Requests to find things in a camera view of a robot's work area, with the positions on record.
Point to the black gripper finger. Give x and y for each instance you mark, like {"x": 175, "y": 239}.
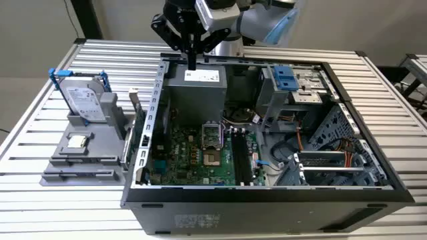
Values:
{"x": 167, "y": 30}
{"x": 214, "y": 40}

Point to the RAM stick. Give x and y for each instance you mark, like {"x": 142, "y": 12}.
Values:
{"x": 91, "y": 159}
{"x": 87, "y": 172}

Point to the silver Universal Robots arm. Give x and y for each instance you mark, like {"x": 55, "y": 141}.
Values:
{"x": 256, "y": 25}

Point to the black RAM slot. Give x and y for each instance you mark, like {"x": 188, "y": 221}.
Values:
{"x": 246, "y": 162}
{"x": 238, "y": 157}

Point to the grey power supply unit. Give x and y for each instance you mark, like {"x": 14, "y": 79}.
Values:
{"x": 196, "y": 100}

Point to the blue drive latch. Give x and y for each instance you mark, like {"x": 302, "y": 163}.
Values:
{"x": 285, "y": 77}

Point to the copper CPU cooler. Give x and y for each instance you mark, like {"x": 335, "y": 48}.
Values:
{"x": 238, "y": 115}

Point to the grey metal disk bay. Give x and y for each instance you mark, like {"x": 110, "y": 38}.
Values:
{"x": 307, "y": 97}

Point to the hard disk in blue carrier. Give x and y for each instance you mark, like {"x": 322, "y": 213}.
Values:
{"x": 83, "y": 102}

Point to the green graphics card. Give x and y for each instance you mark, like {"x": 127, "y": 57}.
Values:
{"x": 138, "y": 130}

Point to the green motherboard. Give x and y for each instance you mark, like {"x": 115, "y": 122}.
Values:
{"x": 183, "y": 155}

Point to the CPU socket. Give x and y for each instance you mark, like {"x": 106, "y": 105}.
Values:
{"x": 211, "y": 158}

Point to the grey parts rack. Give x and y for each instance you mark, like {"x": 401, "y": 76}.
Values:
{"x": 100, "y": 140}

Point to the silver CPU chip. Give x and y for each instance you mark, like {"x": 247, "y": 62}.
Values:
{"x": 78, "y": 142}

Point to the blue expansion slot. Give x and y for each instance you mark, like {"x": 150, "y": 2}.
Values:
{"x": 160, "y": 167}

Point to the perforated grey disk bay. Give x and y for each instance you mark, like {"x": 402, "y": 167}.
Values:
{"x": 321, "y": 160}

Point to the metal side table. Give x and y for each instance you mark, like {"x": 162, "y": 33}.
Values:
{"x": 414, "y": 75}

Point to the black open PC case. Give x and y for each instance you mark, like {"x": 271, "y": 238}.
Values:
{"x": 234, "y": 212}

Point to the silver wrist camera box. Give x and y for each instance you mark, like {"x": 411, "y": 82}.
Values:
{"x": 216, "y": 12}

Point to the black upright post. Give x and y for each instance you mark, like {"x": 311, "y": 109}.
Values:
{"x": 90, "y": 20}

